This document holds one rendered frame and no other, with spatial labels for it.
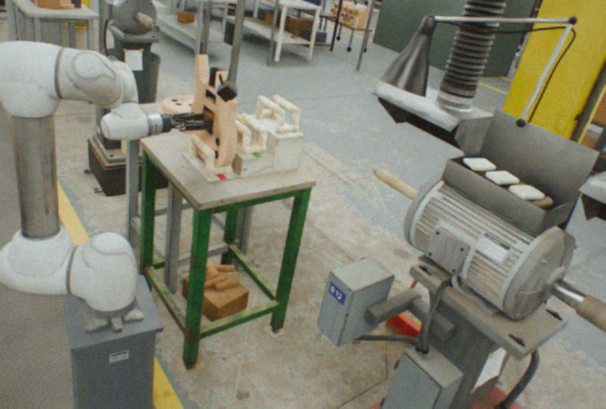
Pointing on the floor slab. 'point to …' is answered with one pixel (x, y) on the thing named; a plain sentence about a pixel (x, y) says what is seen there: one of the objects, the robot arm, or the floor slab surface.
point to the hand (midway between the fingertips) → (206, 119)
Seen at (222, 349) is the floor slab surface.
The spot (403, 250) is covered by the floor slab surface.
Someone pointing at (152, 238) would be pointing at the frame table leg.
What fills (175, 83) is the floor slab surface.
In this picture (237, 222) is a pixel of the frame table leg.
